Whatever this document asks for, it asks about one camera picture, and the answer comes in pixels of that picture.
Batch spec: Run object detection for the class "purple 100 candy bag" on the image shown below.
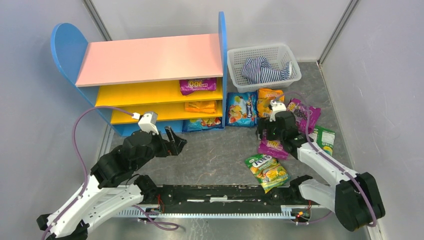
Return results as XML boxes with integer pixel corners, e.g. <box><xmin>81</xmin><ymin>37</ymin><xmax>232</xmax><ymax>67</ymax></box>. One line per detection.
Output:
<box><xmin>257</xmin><ymin>137</ymin><xmax>289</xmax><ymax>160</ymax></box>

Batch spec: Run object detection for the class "blue Blendy candy bag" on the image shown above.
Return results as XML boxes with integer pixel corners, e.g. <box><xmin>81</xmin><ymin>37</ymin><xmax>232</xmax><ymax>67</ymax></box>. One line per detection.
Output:
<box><xmin>225</xmin><ymin>91</ymin><xmax>258</xmax><ymax>128</ymax></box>

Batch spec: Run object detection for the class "green Fox's candy bag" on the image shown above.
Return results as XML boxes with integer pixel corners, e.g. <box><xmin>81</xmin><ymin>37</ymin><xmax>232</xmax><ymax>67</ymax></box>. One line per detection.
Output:
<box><xmin>244</xmin><ymin>153</ymin><xmax>290</xmax><ymax>194</ymax></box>

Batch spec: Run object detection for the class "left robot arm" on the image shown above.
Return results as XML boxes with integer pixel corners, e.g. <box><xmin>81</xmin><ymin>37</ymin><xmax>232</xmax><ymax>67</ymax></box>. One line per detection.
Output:
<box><xmin>36</xmin><ymin>126</ymin><xmax>187</xmax><ymax>240</ymax></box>

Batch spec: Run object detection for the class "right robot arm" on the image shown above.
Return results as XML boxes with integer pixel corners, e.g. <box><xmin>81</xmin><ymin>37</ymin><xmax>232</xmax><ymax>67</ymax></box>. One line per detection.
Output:
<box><xmin>257</xmin><ymin>111</ymin><xmax>386</xmax><ymax>232</ymax></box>

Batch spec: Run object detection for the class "blue Blendy bag on shelf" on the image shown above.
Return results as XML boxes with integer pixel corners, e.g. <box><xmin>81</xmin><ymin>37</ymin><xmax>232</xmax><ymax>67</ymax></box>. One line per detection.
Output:
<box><xmin>182</xmin><ymin>117</ymin><xmax>223</xmax><ymax>133</ymax></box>

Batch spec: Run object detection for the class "purple grape candy bag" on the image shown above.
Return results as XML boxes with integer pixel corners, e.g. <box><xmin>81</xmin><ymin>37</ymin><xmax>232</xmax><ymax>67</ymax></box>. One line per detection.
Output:
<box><xmin>287</xmin><ymin>98</ymin><xmax>321</xmax><ymax>133</ymax></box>

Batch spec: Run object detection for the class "orange mango candy bag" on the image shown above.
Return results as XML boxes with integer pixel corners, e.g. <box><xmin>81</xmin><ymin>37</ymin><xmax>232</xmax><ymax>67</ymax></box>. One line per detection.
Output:
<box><xmin>256</xmin><ymin>88</ymin><xmax>284</xmax><ymax>118</ymax></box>

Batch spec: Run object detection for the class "green candy bag face down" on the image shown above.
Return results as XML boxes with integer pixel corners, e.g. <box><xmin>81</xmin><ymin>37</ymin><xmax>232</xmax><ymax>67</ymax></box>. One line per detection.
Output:
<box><xmin>309</xmin><ymin>125</ymin><xmax>336</xmax><ymax>156</ymax></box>

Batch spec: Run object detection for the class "orange candy bag on shelf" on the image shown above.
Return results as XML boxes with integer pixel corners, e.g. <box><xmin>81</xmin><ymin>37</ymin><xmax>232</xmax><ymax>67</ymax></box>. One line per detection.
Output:
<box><xmin>184</xmin><ymin>100</ymin><xmax>218</xmax><ymax>114</ymax></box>

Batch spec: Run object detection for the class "purple 100 bag on shelf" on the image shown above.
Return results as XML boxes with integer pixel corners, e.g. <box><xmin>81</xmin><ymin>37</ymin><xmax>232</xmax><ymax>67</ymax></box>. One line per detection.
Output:
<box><xmin>179</xmin><ymin>77</ymin><xmax>217</xmax><ymax>96</ymax></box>

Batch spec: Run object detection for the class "blue pink yellow shelf unit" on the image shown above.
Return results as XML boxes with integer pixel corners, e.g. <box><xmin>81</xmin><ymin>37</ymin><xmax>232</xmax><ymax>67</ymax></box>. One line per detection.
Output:
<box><xmin>50</xmin><ymin>11</ymin><xmax>228</xmax><ymax>136</ymax></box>

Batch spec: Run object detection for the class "blue white striped cloth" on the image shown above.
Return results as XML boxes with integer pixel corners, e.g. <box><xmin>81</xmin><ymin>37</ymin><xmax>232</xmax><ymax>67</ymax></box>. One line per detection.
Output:
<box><xmin>241</xmin><ymin>56</ymin><xmax>294</xmax><ymax>85</ymax></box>

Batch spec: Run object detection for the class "white plastic mesh basket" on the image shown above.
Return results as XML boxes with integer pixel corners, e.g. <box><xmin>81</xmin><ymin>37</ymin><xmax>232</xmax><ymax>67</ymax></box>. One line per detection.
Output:
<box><xmin>227</xmin><ymin>43</ymin><xmax>302</xmax><ymax>93</ymax></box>

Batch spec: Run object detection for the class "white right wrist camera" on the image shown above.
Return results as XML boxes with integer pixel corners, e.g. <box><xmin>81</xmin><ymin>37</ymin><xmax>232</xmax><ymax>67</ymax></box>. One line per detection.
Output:
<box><xmin>269</xmin><ymin>99</ymin><xmax>287</xmax><ymax>122</ymax></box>

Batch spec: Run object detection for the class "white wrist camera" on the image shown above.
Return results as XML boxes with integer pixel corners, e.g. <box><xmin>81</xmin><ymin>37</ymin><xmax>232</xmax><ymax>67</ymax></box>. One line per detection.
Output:
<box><xmin>132</xmin><ymin>111</ymin><xmax>159</xmax><ymax>135</ymax></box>
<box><xmin>269</xmin><ymin>99</ymin><xmax>287</xmax><ymax>122</ymax></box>

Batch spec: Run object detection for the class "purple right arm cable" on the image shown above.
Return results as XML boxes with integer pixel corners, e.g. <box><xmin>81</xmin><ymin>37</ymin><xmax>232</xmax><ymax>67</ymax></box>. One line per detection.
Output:
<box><xmin>271</xmin><ymin>91</ymin><xmax>379</xmax><ymax>228</ymax></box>

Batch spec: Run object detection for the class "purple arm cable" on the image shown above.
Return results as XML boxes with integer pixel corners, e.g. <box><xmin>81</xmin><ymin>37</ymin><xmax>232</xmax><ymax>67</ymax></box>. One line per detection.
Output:
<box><xmin>271</xmin><ymin>91</ymin><xmax>379</xmax><ymax>228</ymax></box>
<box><xmin>39</xmin><ymin>105</ymin><xmax>180</xmax><ymax>240</ymax></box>

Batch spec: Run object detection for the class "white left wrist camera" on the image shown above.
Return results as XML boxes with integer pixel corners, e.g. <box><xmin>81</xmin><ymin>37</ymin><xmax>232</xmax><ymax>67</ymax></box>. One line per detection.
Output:
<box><xmin>132</xmin><ymin>111</ymin><xmax>159</xmax><ymax>135</ymax></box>

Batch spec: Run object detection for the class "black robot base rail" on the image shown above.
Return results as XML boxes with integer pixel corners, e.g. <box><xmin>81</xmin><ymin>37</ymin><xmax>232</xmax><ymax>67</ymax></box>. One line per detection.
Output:
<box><xmin>115</xmin><ymin>184</ymin><xmax>327</xmax><ymax>220</ymax></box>

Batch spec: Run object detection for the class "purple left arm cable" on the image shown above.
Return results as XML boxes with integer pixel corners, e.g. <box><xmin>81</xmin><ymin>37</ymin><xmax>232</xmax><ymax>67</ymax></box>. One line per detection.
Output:
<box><xmin>39</xmin><ymin>105</ymin><xmax>180</xmax><ymax>240</ymax></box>

